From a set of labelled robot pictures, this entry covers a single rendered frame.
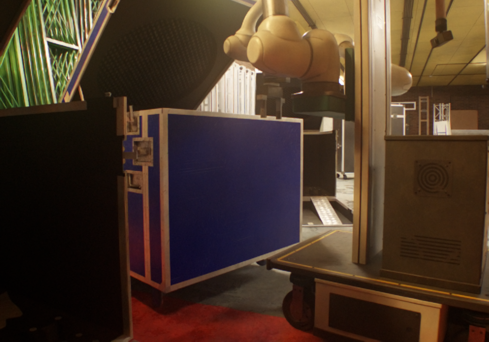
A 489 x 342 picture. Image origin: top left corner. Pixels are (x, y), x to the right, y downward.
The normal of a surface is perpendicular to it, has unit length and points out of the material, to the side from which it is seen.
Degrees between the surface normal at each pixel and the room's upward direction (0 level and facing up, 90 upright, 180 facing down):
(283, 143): 90
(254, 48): 96
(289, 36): 77
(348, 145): 90
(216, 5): 142
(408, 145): 90
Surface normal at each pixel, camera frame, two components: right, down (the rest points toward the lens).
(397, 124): 0.14, 0.04
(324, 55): 0.44, 0.02
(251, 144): 0.73, 0.03
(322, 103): -0.60, 0.04
